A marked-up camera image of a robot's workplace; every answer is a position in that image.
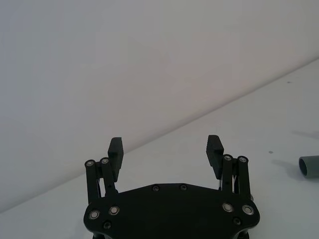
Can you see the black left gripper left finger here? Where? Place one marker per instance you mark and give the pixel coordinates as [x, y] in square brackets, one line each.
[115, 159]

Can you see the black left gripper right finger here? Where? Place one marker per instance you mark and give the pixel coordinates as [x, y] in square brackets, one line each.
[214, 159]

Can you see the grey open-ended cylinder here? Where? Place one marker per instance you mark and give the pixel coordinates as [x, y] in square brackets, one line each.
[311, 166]

